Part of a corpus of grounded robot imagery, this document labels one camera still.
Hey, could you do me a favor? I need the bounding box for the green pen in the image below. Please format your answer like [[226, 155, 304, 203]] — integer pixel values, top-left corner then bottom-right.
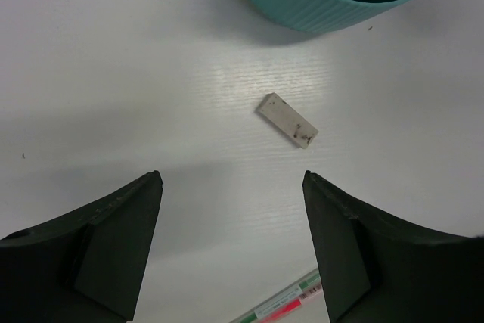
[[232, 269, 322, 323]]

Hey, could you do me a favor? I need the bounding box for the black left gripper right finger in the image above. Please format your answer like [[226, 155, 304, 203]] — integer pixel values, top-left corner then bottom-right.
[[302, 172, 483, 322]]

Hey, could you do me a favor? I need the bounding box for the beige eraser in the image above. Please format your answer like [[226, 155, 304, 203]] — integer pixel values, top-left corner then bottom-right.
[[256, 93, 318, 149]]

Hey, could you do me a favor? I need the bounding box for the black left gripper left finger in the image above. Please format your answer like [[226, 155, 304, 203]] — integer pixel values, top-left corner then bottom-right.
[[1, 171, 163, 322]]

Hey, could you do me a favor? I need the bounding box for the pink pen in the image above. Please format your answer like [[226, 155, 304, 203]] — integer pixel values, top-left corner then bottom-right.
[[255, 282, 322, 322]]

